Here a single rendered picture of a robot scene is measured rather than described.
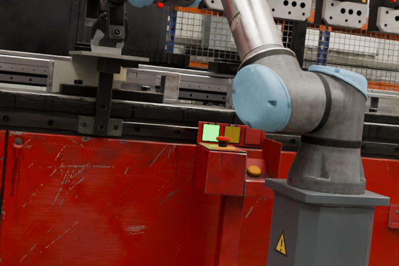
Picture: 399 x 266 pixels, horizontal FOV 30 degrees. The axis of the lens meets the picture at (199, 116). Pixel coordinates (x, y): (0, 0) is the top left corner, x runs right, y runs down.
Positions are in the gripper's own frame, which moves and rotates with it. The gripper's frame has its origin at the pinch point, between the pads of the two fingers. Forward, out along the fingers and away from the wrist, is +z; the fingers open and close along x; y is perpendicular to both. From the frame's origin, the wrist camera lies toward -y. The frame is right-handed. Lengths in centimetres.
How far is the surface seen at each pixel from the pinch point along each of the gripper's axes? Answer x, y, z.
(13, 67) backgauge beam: 23.4, 18.5, 25.6
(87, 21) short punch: 4.9, 10.9, -1.8
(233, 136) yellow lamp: -36.0, -25.2, 5.1
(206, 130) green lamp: -28.1, -24.0, 4.6
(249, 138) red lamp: -40.8, -25.6, 4.9
